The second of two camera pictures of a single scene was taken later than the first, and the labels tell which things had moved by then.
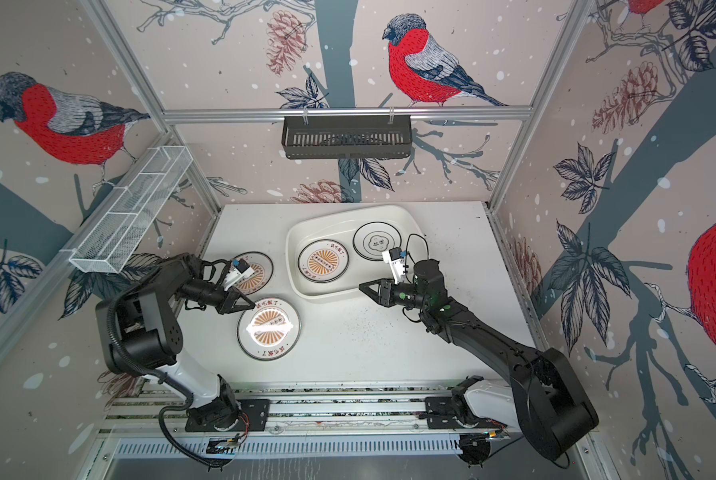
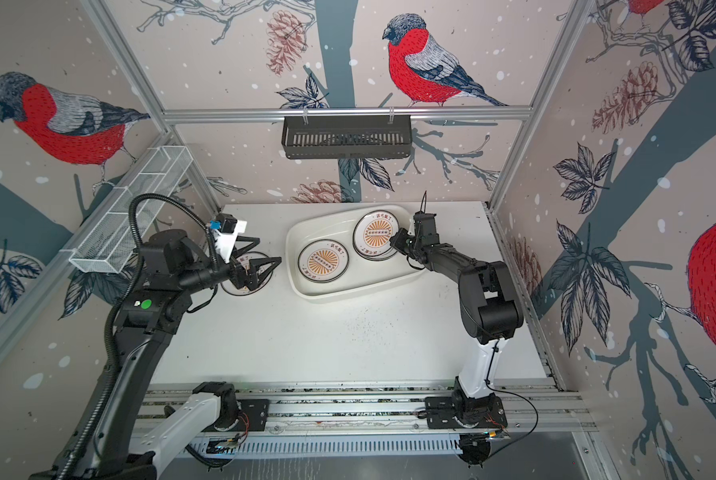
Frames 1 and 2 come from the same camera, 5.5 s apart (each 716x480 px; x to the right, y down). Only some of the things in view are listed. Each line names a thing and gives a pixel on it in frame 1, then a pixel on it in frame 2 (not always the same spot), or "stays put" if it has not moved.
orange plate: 262,267 stays put
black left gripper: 229,304 to 242,279
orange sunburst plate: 323,260 stays put
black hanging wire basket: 340,137 stays put
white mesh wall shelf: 129,212 stays put
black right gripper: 387,295 to 400,242
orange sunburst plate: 269,331 to 372,234
